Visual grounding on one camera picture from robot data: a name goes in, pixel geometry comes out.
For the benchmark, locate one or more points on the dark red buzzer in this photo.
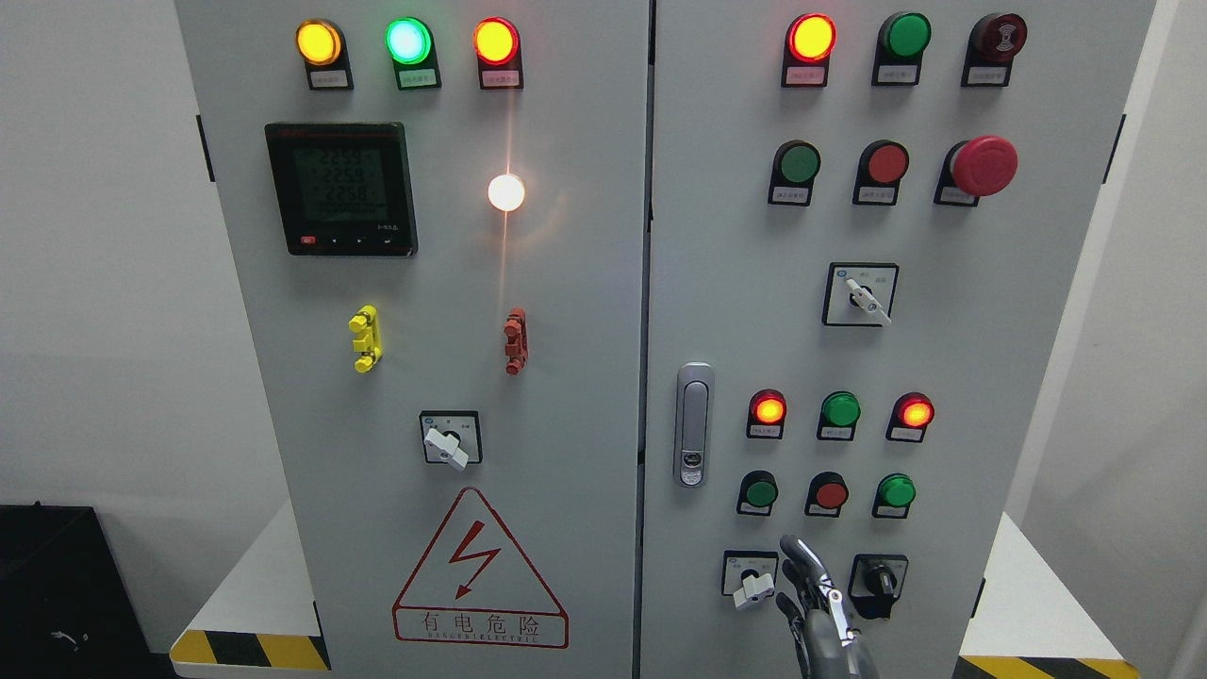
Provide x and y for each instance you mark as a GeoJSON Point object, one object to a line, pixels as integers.
{"type": "Point", "coordinates": [993, 44]}

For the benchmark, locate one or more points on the middle right red lit light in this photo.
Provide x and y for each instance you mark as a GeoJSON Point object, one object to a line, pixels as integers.
{"type": "Point", "coordinates": [910, 417]}

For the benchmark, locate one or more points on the white platform with hazard stripes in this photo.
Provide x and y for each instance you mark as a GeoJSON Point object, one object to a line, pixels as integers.
{"type": "Point", "coordinates": [261, 622]}

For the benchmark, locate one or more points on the upper right white selector switch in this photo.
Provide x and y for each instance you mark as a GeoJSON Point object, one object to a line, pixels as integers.
{"type": "Point", "coordinates": [860, 294]}

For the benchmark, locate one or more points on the lower red push button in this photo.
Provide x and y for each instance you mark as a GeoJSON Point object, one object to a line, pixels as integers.
{"type": "Point", "coordinates": [828, 492]}

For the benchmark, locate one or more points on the middle green indicator light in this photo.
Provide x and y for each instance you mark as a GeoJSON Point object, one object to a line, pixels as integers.
{"type": "Point", "coordinates": [838, 416]}

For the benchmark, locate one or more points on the lower left green push button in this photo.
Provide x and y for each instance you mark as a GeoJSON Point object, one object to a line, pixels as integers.
{"type": "Point", "coordinates": [757, 494]}

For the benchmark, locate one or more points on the bottom white selector switch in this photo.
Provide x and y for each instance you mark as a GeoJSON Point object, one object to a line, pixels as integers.
{"type": "Point", "coordinates": [748, 578]}

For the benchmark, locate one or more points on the red-orange indicator light left door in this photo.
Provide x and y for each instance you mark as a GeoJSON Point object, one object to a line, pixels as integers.
{"type": "Point", "coordinates": [497, 45]}

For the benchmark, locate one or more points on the white lit indicator light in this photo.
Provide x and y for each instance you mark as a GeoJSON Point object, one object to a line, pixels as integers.
{"type": "Point", "coordinates": [506, 192]}

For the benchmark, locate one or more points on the bottom black selector switch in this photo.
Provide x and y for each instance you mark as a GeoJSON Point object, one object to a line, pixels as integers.
{"type": "Point", "coordinates": [875, 584]}

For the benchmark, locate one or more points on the red terminal connector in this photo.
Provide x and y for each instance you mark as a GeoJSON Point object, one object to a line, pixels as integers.
{"type": "Point", "coordinates": [516, 342]}

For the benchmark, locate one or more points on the top red lit indicator light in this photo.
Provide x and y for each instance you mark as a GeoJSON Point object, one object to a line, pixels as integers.
{"type": "Point", "coordinates": [809, 43]}

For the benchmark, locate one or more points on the grey cabinet door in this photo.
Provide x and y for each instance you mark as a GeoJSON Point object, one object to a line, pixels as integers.
{"type": "Point", "coordinates": [560, 439]}
{"type": "Point", "coordinates": [740, 284]}

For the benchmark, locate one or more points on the red push button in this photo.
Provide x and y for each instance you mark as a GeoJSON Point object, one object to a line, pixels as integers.
{"type": "Point", "coordinates": [879, 173]}
{"type": "Point", "coordinates": [828, 492]}

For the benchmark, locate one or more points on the middle left red lit light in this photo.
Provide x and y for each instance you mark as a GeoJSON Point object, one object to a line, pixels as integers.
{"type": "Point", "coordinates": [767, 412]}

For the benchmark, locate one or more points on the right grey cabinet door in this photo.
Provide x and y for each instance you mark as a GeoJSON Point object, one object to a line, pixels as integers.
{"type": "Point", "coordinates": [740, 284]}

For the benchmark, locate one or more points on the red emergency stop button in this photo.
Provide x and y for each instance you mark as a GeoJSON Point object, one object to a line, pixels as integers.
{"type": "Point", "coordinates": [975, 169]}

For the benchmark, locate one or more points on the yellow terminal connector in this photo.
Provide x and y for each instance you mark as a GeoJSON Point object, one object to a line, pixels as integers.
{"type": "Point", "coordinates": [366, 340]}

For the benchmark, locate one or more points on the black digital power meter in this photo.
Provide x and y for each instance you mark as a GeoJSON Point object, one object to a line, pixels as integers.
{"type": "Point", "coordinates": [343, 188]}

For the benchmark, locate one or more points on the red high voltage warning sign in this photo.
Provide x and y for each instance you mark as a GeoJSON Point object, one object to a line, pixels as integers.
{"type": "Point", "coordinates": [475, 585]}

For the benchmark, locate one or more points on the green lit indicator light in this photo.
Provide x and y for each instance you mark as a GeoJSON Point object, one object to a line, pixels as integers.
{"type": "Point", "coordinates": [413, 53]}

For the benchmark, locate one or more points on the top green indicator light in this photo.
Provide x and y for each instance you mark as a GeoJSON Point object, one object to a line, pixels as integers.
{"type": "Point", "coordinates": [902, 39]}

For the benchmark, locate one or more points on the upper green push button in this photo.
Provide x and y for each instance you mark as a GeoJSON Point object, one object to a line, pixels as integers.
{"type": "Point", "coordinates": [793, 173]}

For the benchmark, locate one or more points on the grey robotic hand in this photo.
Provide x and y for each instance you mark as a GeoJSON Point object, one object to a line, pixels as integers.
{"type": "Point", "coordinates": [827, 646]}

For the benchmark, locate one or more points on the silver door handle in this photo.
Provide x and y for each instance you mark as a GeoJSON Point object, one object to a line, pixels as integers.
{"type": "Point", "coordinates": [694, 389]}

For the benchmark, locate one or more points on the left grey cabinet door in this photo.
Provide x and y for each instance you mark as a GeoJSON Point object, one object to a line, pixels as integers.
{"type": "Point", "coordinates": [560, 439]}

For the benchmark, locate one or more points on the upper red push button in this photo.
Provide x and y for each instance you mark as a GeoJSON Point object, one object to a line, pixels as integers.
{"type": "Point", "coordinates": [879, 173]}

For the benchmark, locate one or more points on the left door white selector switch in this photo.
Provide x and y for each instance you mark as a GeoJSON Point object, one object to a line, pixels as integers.
{"type": "Point", "coordinates": [451, 438]}

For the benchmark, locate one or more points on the lower right green push button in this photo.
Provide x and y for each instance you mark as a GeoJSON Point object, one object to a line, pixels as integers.
{"type": "Point", "coordinates": [894, 497]}

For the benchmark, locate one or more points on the green push button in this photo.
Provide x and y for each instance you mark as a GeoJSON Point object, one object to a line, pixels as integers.
{"type": "Point", "coordinates": [894, 497]}
{"type": "Point", "coordinates": [757, 494]}
{"type": "Point", "coordinates": [793, 173]}

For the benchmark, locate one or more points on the black box at left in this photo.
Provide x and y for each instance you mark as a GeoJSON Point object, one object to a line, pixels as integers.
{"type": "Point", "coordinates": [65, 612]}

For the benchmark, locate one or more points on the yellow indicator light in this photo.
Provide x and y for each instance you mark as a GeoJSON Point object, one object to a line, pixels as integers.
{"type": "Point", "coordinates": [323, 50]}

